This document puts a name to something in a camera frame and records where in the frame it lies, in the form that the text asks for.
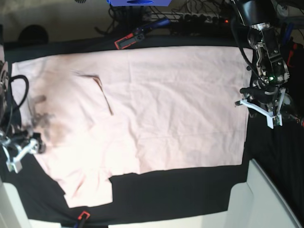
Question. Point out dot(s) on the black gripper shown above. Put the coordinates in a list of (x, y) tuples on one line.
[(269, 98), (22, 139)]

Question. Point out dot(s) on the pink T-shirt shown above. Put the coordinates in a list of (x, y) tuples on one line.
[(110, 113)]

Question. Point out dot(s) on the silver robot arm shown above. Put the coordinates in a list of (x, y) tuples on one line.
[(270, 70)]

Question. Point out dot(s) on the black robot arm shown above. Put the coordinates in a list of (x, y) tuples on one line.
[(8, 106)]

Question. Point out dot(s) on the clear glass bottle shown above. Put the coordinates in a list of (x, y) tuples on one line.
[(289, 111)]

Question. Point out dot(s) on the red and black clamp tool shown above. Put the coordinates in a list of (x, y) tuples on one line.
[(287, 41)]

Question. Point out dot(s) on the black table cloth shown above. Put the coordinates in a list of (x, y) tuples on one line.
[(173, 194)]

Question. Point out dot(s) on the red clamp at table front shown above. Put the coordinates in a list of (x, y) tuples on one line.
[(81, 220)]

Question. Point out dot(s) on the black round stool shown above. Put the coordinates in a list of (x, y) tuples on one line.
[(33, 34)]

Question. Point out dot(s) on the red and blue clamp tool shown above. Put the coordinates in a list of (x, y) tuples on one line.
[(139, 33)]

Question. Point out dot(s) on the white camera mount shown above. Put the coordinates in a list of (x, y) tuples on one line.
[(273, 118), (14, 162)]

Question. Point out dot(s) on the blue plastic mount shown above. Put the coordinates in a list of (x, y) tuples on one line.
[(116, 3)]

